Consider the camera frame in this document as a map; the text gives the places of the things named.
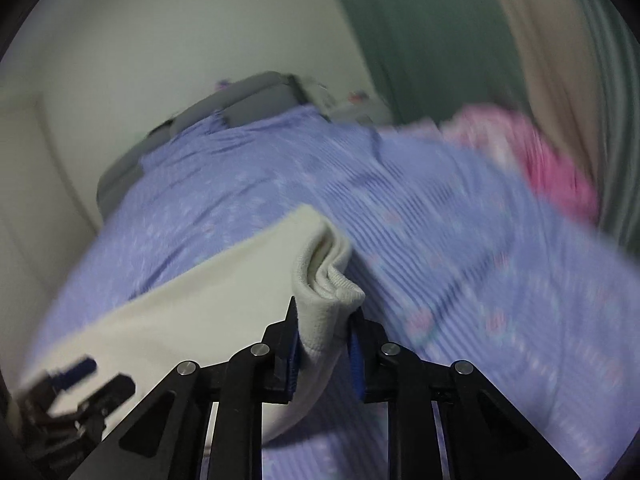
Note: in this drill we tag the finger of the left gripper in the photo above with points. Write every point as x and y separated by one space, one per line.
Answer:
75 370
107 399

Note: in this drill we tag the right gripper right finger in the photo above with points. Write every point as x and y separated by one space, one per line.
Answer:
445 421

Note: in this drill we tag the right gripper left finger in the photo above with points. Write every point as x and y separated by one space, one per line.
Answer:
204 422

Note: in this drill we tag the cream pants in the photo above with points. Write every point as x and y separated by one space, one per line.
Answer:
221 306

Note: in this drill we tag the purple floral bed cover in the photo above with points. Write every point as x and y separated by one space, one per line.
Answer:
458 260

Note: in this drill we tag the pink blanket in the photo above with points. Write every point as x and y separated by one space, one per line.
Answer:
513 143

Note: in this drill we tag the grey padded headboard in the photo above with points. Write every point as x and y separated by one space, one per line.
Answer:
251 99

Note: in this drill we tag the white nightstand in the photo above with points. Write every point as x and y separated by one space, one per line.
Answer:
369 112

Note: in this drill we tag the beige curtain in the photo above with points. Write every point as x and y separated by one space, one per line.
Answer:
560 75

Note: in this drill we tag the green curtain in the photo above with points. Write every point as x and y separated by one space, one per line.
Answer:
429 58

